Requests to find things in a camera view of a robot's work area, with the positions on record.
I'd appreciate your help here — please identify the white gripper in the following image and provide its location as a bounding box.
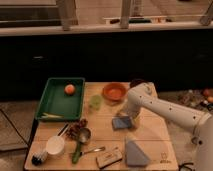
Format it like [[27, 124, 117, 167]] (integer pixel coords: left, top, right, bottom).
[[120, 101, 141, 128]]

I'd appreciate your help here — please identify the blue sponge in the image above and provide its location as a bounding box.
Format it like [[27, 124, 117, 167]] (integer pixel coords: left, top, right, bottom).
[[112, 116, 132, 130]]

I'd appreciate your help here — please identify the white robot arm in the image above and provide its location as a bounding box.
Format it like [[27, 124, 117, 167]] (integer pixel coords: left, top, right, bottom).
[[123, 83, 213, 171]]

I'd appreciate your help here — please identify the dark brown bowl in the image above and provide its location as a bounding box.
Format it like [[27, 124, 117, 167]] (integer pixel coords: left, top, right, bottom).
[[129, 79, 146, 88]]

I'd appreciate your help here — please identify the orange bowl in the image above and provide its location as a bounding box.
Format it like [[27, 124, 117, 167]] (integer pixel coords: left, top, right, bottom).
[[102, 82, 127, 101]]

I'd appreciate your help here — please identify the green translucent cup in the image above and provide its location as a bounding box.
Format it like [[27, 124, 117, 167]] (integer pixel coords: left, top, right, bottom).
[[89, 95, 102, 110]]

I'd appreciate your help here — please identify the grey folded cloth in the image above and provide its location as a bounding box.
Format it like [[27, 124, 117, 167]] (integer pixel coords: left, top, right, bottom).
[[125, 139, 150, 167]]

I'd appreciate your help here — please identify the metal spoon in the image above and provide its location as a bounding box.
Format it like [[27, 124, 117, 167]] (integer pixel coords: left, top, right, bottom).
[[80, 146, 106, 156]]

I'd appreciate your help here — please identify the wooden block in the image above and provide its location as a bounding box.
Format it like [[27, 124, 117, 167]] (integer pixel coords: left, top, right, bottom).
[[96, 148, 123, 169]]

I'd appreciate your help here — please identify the orange peach fruit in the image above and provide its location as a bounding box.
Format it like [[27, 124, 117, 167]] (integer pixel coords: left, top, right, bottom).
[[64, 84, 76, 95]]

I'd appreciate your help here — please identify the brown pine cone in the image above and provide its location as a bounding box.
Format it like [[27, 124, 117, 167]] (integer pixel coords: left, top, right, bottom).
[[66, 119, 88, 139]]

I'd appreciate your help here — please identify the green plastic tray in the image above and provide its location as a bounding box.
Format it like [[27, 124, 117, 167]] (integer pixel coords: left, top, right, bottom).
[[35, 77, 85, 122]]

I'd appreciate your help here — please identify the yellow green vegetable strip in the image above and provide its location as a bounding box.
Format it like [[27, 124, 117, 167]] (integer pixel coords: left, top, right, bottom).
[[41, 113, 63, 119]]

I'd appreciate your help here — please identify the white cup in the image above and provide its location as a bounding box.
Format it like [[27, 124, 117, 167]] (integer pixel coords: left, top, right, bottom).
[[45, 136, 65, 157]]

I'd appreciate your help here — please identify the black white dish brush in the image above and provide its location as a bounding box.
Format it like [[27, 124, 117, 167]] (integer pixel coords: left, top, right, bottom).
[[31, 151, 48, 166]]

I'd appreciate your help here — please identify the green handled metal scoop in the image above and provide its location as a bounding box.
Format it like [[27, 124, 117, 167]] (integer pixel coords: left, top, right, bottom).
[[72, 128, 91, 164]]

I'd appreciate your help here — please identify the black cable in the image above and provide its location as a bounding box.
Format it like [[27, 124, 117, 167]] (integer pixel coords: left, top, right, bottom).
[[178, 161, 196, 171]]

